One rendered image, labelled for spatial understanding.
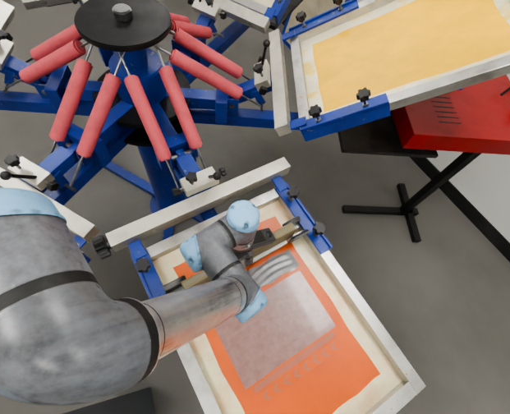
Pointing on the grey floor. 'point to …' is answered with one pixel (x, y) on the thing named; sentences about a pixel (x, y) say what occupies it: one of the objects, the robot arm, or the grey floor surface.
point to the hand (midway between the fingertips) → (241, 258)
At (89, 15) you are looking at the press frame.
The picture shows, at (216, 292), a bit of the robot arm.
